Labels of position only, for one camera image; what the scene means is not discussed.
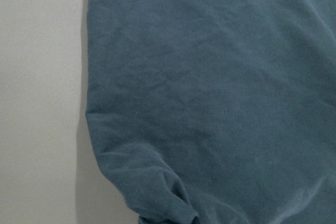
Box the black graphic t-shirt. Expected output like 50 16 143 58
86 0 335 223

